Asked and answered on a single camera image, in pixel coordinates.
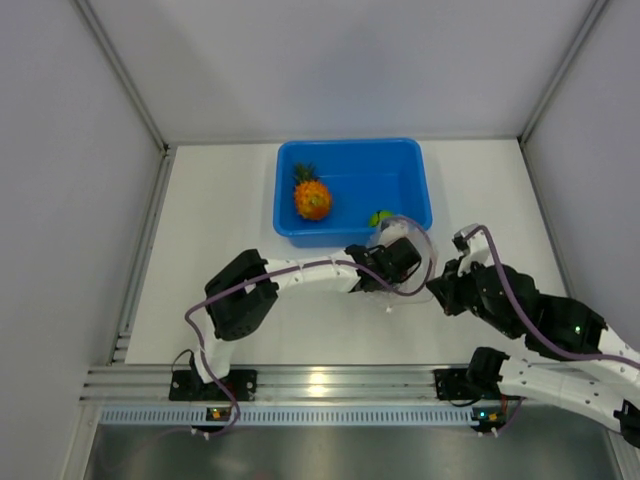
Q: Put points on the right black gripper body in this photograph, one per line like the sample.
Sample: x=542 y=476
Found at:
x=460 y=293

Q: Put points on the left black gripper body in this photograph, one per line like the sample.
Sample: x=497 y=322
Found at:
x=395 y=278

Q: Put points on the clear zip top bag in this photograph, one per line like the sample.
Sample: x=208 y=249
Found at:
x=426 y=271

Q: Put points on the green fake apple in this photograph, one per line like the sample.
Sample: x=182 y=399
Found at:
x=378 y=217

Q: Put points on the orange fake pineapple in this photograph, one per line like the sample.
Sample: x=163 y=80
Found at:
x=312 y=198

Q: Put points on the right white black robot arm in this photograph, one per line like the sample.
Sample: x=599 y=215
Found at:
x=573 y=360

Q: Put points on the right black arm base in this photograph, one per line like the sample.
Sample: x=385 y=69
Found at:
x=453 y=386

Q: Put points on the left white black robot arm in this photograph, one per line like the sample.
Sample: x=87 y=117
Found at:
x=247 y=288

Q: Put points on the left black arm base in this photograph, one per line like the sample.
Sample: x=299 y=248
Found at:
x=187 y=386

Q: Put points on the blue plastic bin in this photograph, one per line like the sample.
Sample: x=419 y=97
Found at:
x=363 y=176

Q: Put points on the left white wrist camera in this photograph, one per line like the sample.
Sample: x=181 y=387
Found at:
x=390 y=231

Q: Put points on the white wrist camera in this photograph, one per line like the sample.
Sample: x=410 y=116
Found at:
x=390 y=231
x=474 y=243

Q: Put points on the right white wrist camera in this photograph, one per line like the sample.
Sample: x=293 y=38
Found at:
x=474 y=243

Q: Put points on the aluminium mounting rail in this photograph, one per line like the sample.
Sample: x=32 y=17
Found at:
x=387 y=360

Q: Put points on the white slotted cable duct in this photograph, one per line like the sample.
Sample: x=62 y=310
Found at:
x=252 y=415

